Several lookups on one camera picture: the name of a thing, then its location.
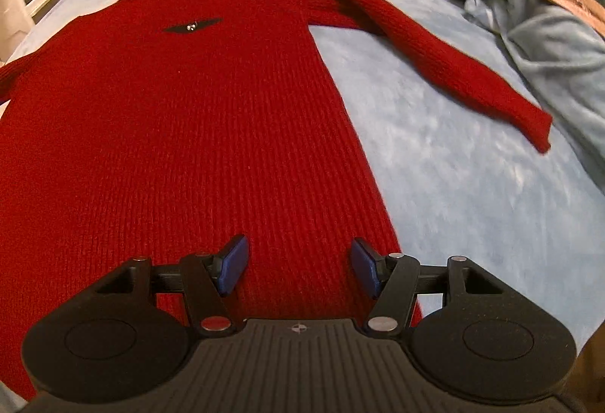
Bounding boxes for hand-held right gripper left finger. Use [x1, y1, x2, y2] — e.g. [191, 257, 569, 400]
[93, 234, 250, 339]

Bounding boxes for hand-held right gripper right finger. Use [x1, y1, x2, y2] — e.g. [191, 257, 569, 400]
[350, 237, 509, 341]

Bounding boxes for red knit sweater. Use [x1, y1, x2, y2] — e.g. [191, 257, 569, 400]
[0, 0, 554, 401]

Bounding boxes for bed with light blue sheet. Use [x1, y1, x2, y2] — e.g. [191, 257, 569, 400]
[0, 0, 605, 413]

